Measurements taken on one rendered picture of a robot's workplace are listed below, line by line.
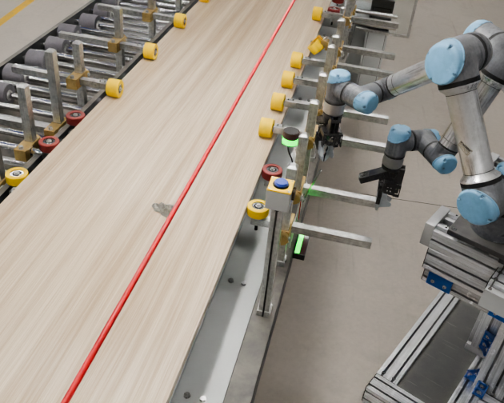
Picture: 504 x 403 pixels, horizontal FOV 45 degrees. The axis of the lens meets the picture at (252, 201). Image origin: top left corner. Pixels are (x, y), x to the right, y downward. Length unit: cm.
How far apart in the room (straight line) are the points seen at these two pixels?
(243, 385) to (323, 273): 152
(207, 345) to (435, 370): 106
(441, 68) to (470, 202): 39
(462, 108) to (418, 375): 126
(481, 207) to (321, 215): 196
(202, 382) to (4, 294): 65
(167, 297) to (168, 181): 60
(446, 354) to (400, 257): 89
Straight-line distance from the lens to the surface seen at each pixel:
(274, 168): 239
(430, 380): 270
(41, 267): 197
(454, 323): 296
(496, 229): 204
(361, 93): 207
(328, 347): 297
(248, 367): 193
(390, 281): 337
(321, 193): 240
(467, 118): 183
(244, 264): 237
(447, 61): 179
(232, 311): 219
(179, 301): 183
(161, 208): 216
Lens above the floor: 221
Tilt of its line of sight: 36 degrees down
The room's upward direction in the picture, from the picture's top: 6 degrees clockwise
